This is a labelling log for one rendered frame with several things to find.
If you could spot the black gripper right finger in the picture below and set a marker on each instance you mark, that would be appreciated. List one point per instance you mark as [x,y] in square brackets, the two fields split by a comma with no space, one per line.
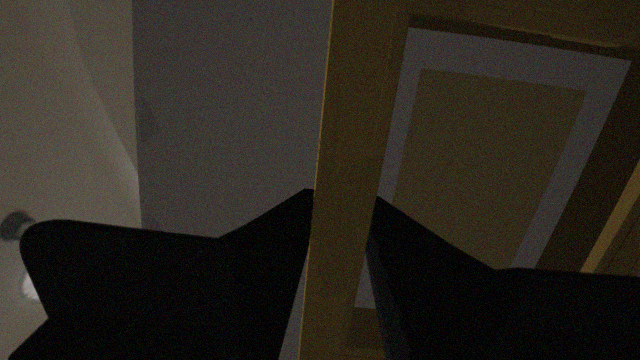
[436,302]

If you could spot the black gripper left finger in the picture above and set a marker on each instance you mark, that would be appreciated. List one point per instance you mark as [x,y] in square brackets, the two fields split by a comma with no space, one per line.
[238,287]

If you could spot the gold picture frame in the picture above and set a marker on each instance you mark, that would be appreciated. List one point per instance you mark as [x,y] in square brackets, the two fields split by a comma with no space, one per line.
[509,128]

